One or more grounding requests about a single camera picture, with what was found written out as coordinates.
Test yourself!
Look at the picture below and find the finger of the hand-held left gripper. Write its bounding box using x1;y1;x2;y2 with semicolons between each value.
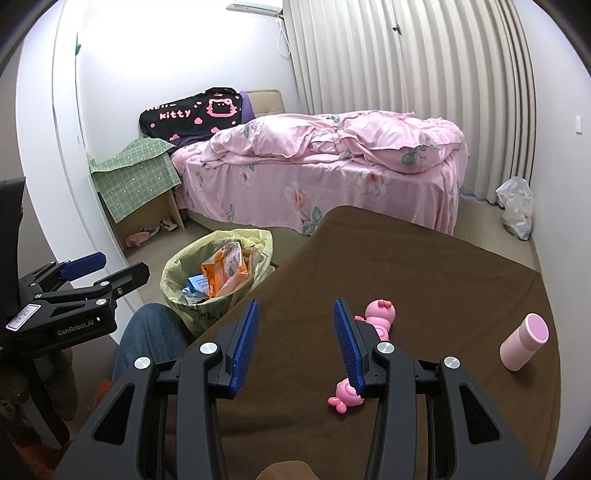
34;262;151;308
19;252;108;296

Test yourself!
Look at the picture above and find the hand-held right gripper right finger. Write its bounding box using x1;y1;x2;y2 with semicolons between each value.
333;298;539;480

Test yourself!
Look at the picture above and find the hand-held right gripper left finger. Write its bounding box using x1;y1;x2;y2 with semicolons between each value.
53;299;260;480

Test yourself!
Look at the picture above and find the yellow bag lined bin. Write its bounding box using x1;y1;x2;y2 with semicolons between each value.
160;228;276;333

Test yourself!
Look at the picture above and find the orange snack packet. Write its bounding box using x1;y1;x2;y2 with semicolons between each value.
199;242;247;298

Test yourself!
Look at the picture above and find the person's right forearm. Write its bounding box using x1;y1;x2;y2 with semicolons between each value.
256;460;326;480

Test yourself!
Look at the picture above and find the pink caterpillar toy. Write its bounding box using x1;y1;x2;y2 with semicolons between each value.
328;299;397;413

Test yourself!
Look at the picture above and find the person's leg in jeans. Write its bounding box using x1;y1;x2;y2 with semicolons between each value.
112;304;192;384

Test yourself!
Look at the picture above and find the blue white packet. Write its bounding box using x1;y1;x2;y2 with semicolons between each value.
182;274;211;305

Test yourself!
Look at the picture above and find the green checked cloth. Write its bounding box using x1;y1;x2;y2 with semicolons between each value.
89;137;182;224

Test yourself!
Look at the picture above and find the brown table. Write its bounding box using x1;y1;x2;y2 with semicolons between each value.
164;205;561;480

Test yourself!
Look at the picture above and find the bed with pink floral sheet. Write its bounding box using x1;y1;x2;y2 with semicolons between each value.
168;90;469;236

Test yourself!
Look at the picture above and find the black cat print pillow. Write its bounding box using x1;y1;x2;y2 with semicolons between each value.
139;88;244;141

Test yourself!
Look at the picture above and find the pink bottle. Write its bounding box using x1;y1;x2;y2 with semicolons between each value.
499;313;550;371

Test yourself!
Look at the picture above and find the pink floral duvet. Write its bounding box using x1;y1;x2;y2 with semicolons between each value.
201;110;466;174

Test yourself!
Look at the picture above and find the white plastic bag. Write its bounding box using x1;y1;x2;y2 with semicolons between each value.
495;176;534;241

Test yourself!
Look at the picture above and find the white pleated curtain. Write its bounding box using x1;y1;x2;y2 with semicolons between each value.
281;0;539;204

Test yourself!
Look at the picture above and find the white air conditioner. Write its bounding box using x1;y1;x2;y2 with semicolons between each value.
226;2;283;17

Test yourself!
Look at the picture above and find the white hanging cord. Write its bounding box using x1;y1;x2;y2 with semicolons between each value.
276;14;291;60

